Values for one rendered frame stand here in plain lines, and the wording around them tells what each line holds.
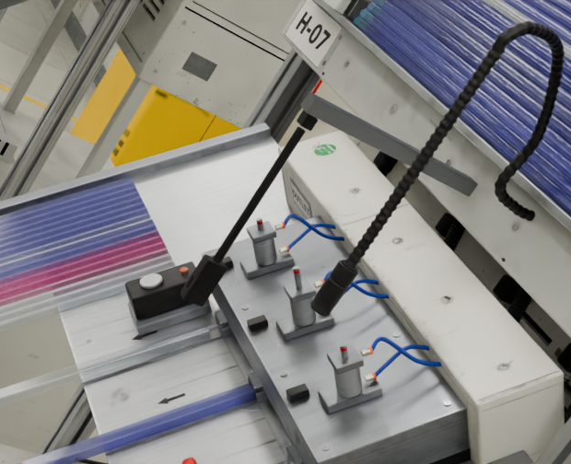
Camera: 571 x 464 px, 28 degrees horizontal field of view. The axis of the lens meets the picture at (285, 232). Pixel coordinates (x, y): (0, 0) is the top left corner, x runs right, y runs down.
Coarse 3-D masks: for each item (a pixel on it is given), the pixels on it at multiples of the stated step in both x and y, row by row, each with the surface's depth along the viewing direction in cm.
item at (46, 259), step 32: (96, 192) 144; (128, 192) 142; (0, 224) 141; (32, 224) 139; (64, 224) 138; (96, 224) 137; (128, 224) 136; (0, 256) 134; (32, 256) 133; (64, 256) 132; (96, 256) 132; (128, 256) 131; (160, 256) 130; (0, 288) 129; (32, 288) 128; (64, 288) 127; (96, 288) 126; (0, 320) 124; (32, 320) 125
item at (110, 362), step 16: (176, 336) 117; (192, 336) 117; (208, 336) 118; (128, 352) 116; (144, 352) 116; (160, 352) 117; (64, 368) 115; (80, 368) 115; (96, 368) 115; (112, 368) 116; (16, 384) 114; (32, 384) 114; (48, 384) 114; (64, 384) 115; (0, 400) 113; (16, 400) 114
